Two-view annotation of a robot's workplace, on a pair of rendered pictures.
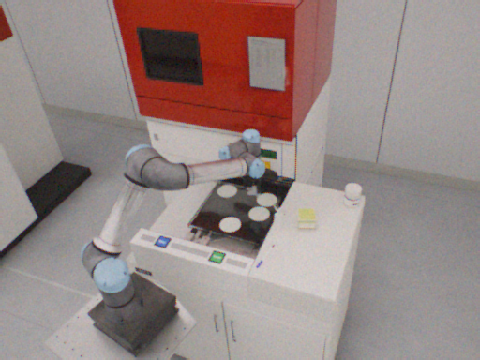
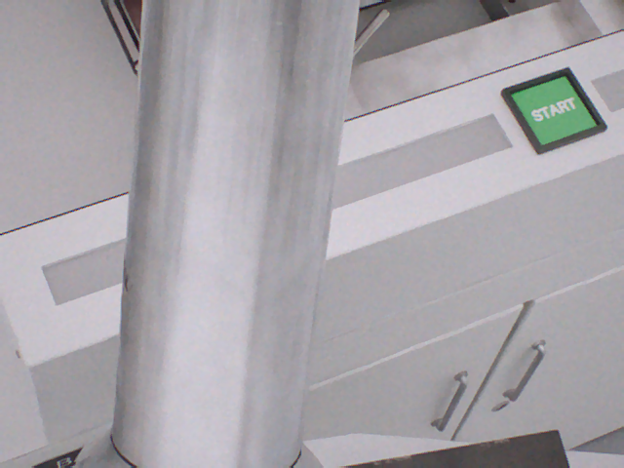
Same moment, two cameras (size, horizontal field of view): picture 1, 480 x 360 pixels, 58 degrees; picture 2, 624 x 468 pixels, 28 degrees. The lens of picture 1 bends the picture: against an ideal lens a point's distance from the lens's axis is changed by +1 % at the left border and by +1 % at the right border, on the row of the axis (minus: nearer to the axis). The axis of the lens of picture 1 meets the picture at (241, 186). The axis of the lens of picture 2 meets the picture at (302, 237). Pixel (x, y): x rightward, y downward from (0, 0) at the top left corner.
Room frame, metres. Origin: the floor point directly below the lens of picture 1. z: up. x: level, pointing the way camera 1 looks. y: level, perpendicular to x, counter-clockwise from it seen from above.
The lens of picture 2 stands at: (1.03, 0.66, 1.68)
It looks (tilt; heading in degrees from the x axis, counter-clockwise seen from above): 61 degrees down; 302
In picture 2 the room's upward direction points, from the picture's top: 10 degrees clockwise
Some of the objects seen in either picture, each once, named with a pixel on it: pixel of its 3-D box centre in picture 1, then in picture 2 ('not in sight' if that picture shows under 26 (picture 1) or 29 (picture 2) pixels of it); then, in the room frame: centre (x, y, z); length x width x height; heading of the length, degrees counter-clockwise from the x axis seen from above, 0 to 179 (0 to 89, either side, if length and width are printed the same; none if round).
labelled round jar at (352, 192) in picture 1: (352, 195); not in sight; (1.44, -0.50, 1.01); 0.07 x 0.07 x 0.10
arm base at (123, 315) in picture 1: (122, 301); not in sight; (1.00, 0.48, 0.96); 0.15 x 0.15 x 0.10
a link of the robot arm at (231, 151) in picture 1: (234, 154); not in sight; (1.47, 0.02, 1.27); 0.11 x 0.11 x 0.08; 34
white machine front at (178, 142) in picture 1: (219, 156); not in sight; (1.82, 0.10, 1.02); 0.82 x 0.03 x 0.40; 65
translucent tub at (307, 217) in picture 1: (307, 219); not in sight; (1.32, -0.27, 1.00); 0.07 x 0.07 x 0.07; 84
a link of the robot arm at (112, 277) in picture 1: (113, 279); not in sight; (1.01, 0.49, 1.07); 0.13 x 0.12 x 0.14; 34
